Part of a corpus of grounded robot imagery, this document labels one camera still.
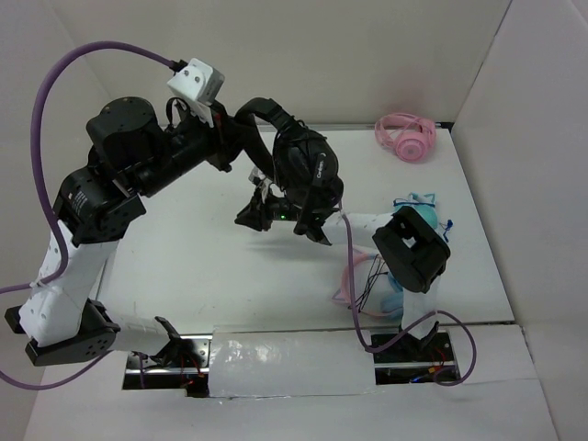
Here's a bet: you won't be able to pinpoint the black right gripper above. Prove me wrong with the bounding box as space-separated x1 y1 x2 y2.
235 185 306 231

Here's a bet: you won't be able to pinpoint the black wired headphones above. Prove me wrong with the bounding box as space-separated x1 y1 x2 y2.
272 119 344 235

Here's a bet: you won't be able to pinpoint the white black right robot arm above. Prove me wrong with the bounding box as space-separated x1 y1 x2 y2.
235 196 450 360

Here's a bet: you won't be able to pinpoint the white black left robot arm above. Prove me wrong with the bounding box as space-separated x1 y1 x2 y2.
6 96 306 367

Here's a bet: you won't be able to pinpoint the pink blue cat headphones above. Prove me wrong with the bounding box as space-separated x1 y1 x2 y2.
331 248 403 321

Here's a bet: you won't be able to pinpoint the teal cat ear headphones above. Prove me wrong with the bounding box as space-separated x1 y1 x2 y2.
392 192 454 243

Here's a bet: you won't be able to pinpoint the pink round headphones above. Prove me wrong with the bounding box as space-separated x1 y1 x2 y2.
374 113 436 163

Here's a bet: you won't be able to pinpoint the silver foil cover plate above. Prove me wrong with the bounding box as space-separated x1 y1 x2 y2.
209 331 376 399

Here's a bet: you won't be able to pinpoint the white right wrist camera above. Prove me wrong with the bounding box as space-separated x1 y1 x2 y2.
248 166 273 202

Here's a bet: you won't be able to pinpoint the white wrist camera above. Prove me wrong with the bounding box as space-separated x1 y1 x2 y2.
167 58 225 107
248 166 273 202

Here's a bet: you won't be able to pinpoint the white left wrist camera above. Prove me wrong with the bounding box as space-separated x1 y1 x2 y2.
167 58 225 107

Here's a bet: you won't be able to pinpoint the aluminium frame rail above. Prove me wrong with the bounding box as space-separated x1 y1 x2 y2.
69 121 454 336

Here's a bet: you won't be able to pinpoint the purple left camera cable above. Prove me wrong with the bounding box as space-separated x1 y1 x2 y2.
0 39 185 391

